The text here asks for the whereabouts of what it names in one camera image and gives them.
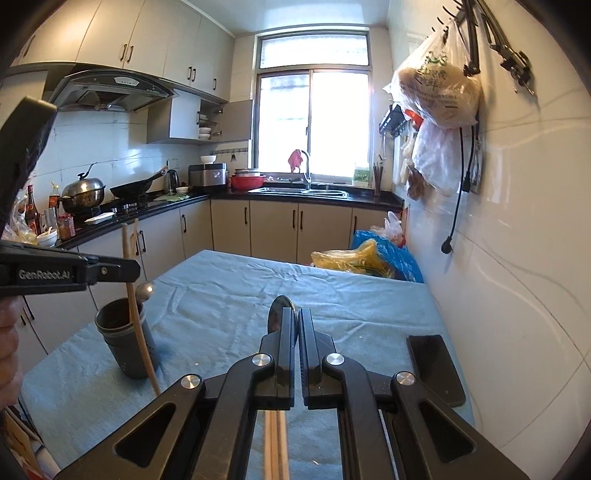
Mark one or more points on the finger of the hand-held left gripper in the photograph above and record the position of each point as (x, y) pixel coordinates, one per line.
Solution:
(113, 270)

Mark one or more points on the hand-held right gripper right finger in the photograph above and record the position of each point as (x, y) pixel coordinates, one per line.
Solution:
(307, 369)

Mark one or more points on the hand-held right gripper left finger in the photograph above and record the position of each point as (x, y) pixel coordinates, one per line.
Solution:
(285, 369)

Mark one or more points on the metal spoon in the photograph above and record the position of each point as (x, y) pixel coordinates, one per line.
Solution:
(281, 307)
(147, 290)

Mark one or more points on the wooden chopstick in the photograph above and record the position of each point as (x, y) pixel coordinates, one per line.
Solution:
(282, 443)
(270, 443)
(138, 323)

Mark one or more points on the grey utensil holder cup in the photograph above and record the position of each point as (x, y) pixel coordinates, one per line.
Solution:
(117, 341)

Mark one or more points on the person's left hand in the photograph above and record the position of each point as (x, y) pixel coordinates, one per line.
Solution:
(7, 350)

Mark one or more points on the small white bowl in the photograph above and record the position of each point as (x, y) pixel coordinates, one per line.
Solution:
(47, 238)

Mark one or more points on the white tray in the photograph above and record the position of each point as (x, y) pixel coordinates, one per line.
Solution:
(99, 218)

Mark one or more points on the dark sauce bottle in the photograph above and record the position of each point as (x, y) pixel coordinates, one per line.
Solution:
(32, 214)

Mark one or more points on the red jar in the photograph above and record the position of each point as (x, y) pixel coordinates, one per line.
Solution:
(66, 227)

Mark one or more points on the beige side base cabinets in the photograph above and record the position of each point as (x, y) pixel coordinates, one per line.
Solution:
(166, 235)

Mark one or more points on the gas stove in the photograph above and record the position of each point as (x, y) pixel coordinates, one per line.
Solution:
(129, 205)

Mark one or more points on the sauce bottle yellow cap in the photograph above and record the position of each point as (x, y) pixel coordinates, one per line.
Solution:
(54, 203)

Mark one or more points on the black wok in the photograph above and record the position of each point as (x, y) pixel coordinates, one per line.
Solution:
(131, 188)

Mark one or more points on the steel pot with lid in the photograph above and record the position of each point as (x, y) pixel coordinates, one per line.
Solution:
(83, 191)

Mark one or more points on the light blue tablecloth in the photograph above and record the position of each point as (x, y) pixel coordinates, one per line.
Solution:
(221, 300)

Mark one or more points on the dark kettle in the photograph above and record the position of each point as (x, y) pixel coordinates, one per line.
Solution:
(172, 181)

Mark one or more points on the yellow plastic bag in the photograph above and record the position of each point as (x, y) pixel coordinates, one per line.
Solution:
(341, 258)

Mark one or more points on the black smartphone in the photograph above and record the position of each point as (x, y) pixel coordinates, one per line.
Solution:
(436, 369)

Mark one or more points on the steel countertop appliance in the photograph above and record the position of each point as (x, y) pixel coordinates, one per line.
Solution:
(207, 177)

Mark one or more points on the beige window base cabinets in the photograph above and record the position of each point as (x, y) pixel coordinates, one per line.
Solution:
(277, 230)

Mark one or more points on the black countertop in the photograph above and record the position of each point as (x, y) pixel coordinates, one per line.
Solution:
(231, 194)

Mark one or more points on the blue plastic bag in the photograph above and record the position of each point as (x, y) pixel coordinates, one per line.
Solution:
(401, 261)

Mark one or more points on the red pot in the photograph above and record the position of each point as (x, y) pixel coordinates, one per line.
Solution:
(247, 182)

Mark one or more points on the steel double sink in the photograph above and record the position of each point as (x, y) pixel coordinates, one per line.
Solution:
(286, 190)

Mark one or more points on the glass range hood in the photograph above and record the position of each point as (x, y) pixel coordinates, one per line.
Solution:
(115, 87)

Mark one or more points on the chrome faucet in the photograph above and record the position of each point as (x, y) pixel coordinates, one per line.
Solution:
(307, 175)

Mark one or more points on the green box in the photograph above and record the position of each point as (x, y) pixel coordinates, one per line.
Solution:
(362, 177)

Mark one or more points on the dark chopstick holder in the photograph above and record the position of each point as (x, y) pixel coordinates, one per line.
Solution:
(377, 182)

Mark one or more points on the red cloth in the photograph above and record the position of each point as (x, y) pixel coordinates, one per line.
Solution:
(294, 161)

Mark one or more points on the hanging brownish bag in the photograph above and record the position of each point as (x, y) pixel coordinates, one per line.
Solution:
(413, 180)

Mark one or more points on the white upper cabinets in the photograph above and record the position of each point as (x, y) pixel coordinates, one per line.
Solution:
(152, 37)

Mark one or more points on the hanging white plastic bag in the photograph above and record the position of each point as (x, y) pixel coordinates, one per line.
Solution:
(438, 157)

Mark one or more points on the kitchen window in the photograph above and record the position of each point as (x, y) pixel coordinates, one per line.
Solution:
(314, 115)

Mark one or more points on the hanging clear plastic bag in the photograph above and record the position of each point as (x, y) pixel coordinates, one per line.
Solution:
(438, 92)

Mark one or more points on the black hanging tool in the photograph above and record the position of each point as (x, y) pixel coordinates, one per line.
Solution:
(472, 46)

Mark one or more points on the metal hanging tongs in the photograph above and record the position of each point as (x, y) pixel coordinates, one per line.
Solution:
(512, 57)

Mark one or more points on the open wall cabinet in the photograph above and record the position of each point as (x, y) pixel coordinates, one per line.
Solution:
(184, 117)

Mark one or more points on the black wall rack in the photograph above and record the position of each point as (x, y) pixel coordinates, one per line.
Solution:
(392, 122)

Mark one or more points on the wall card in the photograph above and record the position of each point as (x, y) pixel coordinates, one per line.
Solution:
(479, 166)

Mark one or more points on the wall hook rail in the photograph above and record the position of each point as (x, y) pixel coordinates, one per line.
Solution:
(450, 14)

